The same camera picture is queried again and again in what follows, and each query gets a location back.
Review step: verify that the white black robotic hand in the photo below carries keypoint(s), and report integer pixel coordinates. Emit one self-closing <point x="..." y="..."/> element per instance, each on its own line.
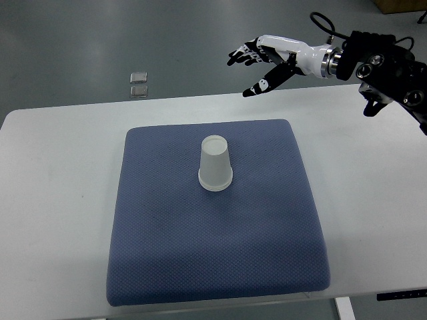
<point x="290" y="57"/>

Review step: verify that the white paper cup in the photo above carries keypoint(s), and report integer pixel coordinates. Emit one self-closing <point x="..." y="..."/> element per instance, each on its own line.
<point x="214" y="165"/>
<point x="215" y="188"/>

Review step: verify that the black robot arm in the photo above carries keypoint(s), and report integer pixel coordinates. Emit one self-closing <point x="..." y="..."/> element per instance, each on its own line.
<point x="388" y="73"/>

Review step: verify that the brown cardboard box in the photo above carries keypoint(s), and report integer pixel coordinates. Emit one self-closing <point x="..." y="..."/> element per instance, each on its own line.
<point x="400" y="6"/>

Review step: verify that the black tripod leg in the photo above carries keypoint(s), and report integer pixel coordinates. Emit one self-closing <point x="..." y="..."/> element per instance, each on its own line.
<point x="422" y="18"/>

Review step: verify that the upper metal floor plate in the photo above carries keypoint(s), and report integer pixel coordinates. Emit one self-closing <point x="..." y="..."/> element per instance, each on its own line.
<point x="138" y="77"/>

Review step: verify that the metal floor plate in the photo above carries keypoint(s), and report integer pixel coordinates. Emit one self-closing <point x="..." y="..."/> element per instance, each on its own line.
<point x="138" y="91"/>
<point x="138" y="77"/>

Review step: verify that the lower metal floor plate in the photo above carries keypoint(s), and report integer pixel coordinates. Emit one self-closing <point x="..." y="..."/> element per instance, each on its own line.
<point x="138" y="91"/>

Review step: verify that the blue textured cushion mat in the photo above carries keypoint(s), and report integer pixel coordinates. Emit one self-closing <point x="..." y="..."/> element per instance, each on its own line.
<point x="173" y="241"/>

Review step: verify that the black table control panel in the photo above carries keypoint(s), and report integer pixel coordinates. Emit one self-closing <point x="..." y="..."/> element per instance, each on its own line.
<point x="412" y="294"/>

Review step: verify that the white table leg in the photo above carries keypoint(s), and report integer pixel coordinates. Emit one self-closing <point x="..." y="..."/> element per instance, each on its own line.
<point x="344" y="308"/>

